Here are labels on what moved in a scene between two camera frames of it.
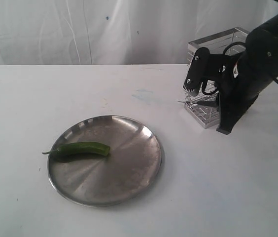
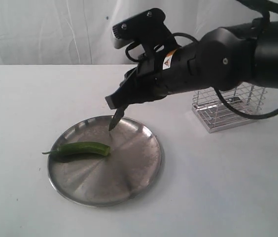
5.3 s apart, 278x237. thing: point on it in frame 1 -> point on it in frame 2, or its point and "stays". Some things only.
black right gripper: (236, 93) -> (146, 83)
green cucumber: (84, 147) stays
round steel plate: (129, 170) stays
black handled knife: (208, 103) -> (118, 116)
